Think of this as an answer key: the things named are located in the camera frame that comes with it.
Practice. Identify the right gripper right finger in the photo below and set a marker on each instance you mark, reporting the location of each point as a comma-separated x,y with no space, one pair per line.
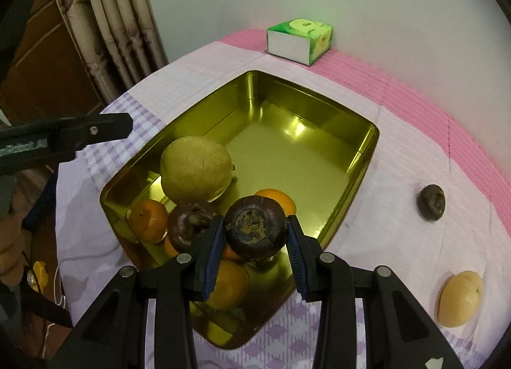
398,331

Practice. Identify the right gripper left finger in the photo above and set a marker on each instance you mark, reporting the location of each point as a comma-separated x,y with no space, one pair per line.
112,332

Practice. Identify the dark mangosteen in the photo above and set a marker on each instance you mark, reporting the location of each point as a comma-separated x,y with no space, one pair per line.
188,220
431,202
255,227

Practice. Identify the yellow orange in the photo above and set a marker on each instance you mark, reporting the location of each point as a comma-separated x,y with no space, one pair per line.
286,202

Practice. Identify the tangerine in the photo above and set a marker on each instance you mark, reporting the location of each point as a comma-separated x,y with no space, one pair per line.
229,254
148,221

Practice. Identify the lone orange kumquat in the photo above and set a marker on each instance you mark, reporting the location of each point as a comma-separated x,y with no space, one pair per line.
169,250

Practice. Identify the pale yellow pear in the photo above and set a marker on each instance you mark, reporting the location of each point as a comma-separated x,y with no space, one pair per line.
460,298

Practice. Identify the green pear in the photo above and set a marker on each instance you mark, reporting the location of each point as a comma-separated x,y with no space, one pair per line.
195,168

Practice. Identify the operator left hand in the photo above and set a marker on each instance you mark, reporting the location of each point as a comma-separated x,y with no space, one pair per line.
11,250

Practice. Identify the dark mangosteen back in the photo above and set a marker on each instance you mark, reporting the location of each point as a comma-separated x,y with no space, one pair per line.
431,202

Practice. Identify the gold toffee tin box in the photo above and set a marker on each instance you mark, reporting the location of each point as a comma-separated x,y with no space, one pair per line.
280,135

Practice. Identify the beige ribbed radiator pipes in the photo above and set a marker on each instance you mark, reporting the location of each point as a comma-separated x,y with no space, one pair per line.
117,40

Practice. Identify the green white tissue box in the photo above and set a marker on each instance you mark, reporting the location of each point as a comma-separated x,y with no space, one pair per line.
303,41

